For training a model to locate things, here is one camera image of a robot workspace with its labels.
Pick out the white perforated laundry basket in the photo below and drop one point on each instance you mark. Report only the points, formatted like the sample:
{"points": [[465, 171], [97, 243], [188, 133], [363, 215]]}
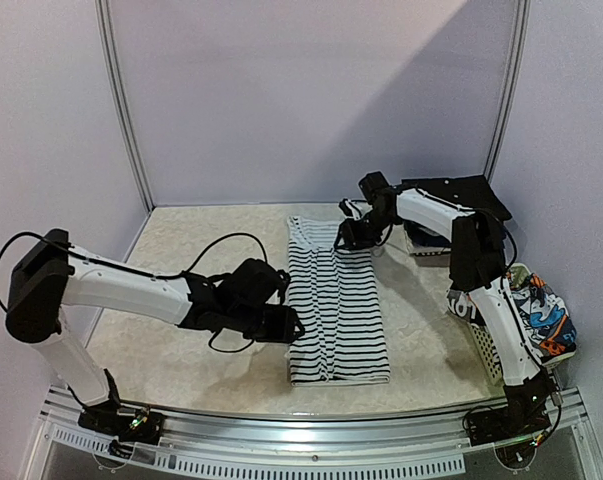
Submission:
{"points": [[491, 350]]}

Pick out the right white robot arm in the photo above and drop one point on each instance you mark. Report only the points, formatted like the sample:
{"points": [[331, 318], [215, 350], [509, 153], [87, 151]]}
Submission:
{"points": [[477, 267]]}

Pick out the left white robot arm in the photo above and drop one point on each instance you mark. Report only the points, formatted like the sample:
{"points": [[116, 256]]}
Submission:
{"points": [[56, 275]]}

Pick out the aluminium frame post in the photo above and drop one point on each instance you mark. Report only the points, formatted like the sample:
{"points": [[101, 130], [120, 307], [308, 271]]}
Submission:
{"points": [[121, 104], [512, 70]]}

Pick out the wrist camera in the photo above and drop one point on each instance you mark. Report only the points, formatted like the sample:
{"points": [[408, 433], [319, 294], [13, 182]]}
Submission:
{"points": [[254, 282], [373, 185]]}

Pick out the colourful graphic print garment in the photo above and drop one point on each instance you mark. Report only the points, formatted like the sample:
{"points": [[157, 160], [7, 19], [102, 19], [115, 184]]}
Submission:
{"points": [[545, 316]]}

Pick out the black folded shirt with buttons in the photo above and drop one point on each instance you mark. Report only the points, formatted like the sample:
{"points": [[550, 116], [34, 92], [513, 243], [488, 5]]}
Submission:
{"points": [[472, 191]]}

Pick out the folded clothes stack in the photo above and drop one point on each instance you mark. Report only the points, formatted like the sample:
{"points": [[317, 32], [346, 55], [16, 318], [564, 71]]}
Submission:
{"points": [[424, 242]]}

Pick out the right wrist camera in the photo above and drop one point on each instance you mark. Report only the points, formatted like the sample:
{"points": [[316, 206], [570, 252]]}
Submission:
{"points": [[373, 185]]}

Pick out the black white striped shirt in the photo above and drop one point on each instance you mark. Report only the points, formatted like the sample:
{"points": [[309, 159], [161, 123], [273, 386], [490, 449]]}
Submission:
{"points": [[334, 293]]}

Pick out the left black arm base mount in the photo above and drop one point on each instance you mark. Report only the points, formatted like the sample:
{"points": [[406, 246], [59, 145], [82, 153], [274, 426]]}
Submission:
{"points": [[140, 424]]}

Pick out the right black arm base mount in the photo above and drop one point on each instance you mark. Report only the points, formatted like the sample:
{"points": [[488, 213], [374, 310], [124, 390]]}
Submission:
{"points": [[531, 411]]}

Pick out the left aluminium frame post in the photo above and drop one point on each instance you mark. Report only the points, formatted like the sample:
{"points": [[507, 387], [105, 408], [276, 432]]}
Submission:
{"points": [[121, 104]]}

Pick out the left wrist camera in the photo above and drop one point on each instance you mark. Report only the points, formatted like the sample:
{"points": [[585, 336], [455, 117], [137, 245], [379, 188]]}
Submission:
{"points": [[254, 282]]}

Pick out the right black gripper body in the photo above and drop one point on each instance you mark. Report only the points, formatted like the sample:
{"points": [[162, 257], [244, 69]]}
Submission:
{"points": [[351, 233]]}

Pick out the right aluminium frame post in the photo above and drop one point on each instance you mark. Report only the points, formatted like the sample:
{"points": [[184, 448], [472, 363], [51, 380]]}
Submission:
{"points": [[512, 70]]}

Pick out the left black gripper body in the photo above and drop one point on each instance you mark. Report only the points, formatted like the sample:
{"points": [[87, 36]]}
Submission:
{"points": [[246, 321]]}

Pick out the aluminium front rail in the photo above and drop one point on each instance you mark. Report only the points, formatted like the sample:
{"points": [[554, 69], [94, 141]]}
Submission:
{"points": [[426, 444]]}

